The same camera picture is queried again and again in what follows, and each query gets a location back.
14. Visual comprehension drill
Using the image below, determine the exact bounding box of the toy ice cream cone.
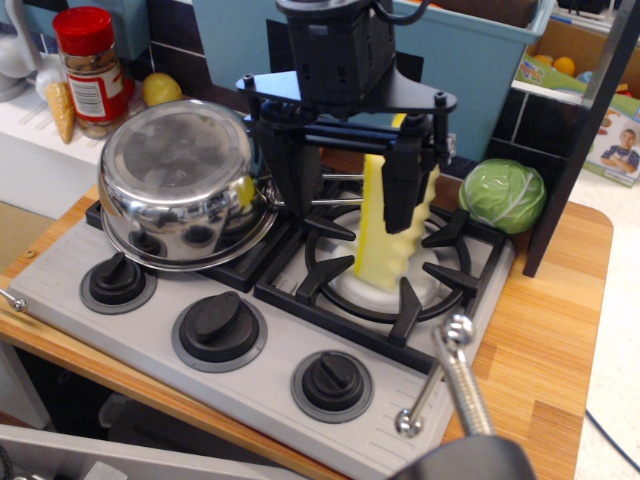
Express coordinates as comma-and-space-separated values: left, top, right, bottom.
45, 82, 75, 144

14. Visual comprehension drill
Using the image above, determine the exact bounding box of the black stove knob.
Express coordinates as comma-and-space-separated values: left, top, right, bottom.
171, 291, 268, 373
80, 253, 157, 315
290, 350, 374, 424

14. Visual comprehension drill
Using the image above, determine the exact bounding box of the green toy cabbage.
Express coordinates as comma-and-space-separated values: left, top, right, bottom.
459, 159, 547, 234

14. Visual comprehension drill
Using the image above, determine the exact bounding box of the grey toy faucet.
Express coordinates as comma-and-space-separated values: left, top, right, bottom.
1, 0, 42, 103

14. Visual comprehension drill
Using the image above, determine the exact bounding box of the blue plastic bin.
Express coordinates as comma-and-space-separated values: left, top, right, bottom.
193, 0, 554, 160

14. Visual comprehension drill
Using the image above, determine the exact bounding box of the black right stove knob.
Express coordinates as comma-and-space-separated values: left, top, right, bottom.
290, 350, 374, 424

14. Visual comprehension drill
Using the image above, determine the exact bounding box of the yellow toy lemon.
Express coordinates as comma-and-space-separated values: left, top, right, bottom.
142, 72, 183, 107

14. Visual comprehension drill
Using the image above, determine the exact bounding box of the red lid spice jar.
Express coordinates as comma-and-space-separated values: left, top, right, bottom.
53, 6, 129, 139

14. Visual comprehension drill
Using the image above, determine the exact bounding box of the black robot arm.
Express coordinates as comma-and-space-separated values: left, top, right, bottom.
237, 1, 457, 234

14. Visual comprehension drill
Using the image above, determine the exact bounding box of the yellow wavy sponge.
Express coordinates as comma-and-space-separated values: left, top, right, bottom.
353, 113, 442, 292

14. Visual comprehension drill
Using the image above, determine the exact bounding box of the grey toy stove top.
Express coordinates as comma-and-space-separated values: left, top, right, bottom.
9, 173, 515, 479

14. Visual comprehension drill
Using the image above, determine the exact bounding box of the stainless steel pot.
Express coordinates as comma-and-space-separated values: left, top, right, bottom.
98, 100, 286, 272

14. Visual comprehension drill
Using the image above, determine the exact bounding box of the black right burner grate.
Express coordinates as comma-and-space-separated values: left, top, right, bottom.
254, 185, 514, 378

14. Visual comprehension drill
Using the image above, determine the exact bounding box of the black left stove knob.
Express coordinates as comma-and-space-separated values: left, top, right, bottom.
80, 253, 157, 315

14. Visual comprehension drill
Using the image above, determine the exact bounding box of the cardboard box of toys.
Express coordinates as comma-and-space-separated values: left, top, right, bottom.
515, 17, 639, 187

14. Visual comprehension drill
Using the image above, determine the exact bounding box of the black middle stove knob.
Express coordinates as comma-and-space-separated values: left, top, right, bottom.
171, 291, 268, 373

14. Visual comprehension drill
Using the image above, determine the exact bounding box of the wooden counter board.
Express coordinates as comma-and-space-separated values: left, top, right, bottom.
1, 202, 614, 479

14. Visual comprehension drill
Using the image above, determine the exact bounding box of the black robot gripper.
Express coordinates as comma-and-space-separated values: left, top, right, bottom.
236, 70, 457, 234

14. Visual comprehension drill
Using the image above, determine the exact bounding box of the black vertical post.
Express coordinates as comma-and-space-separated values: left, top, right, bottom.
523, 0, 639, 278

